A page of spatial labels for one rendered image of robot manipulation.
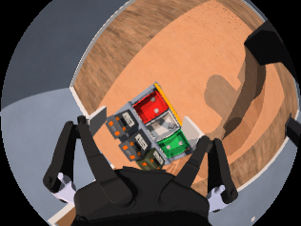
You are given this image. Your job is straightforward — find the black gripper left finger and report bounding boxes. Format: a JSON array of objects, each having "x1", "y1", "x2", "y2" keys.
[{"x1": 43, "y1": 106, "x2": 132, "y2": 208}]

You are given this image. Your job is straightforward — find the grey open bin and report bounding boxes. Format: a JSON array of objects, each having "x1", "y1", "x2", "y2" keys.
[{"x1": 146, "y1": 109, "x2": 181, "y2": 142}]

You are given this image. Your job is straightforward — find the grey metal shelf rack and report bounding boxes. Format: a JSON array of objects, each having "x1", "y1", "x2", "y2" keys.
[{"x1": 113, "y1": 81, "x2": 193, "y2": 166}]

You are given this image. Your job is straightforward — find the green bin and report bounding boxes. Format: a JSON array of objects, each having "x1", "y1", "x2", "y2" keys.
[{"x1": 157, "y1": 128, "x2": 190, "y2": 158}]

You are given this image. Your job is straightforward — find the red open bin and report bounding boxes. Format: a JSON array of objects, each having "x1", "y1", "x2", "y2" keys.
[{"x1": 133, "y1": 91, "x2": 169, "y2": 123}]

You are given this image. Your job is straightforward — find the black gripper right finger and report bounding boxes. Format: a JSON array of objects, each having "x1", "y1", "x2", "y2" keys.
[{"x1": 158, "y1": 116, "x2": 238, "y2": 213}]

